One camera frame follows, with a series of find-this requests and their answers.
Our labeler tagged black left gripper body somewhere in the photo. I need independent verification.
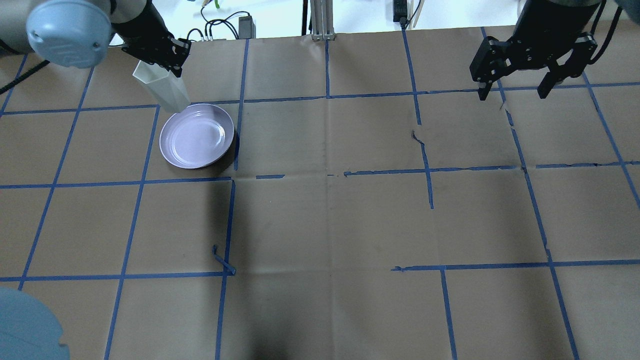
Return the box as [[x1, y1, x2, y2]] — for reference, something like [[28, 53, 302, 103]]
[[112, 0, 191, 78]]

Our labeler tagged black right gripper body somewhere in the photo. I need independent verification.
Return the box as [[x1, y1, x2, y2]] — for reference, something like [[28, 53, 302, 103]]
[[470, 0, 601, 85]]

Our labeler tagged black power adapter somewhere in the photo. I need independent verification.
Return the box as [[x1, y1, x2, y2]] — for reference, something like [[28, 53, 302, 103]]
[[237, 14, 256, 40]]

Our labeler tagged aluminium frame post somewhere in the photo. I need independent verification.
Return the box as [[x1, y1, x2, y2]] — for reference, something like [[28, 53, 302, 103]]
[[308, 0, 336, 42]]

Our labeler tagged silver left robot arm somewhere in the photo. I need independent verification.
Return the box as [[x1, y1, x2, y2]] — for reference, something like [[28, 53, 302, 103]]
[[0, 0, 191, 360]]

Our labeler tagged lilac plate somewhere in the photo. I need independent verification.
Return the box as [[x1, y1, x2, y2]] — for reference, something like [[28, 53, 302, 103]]
[[158, 104, 236, 170]]

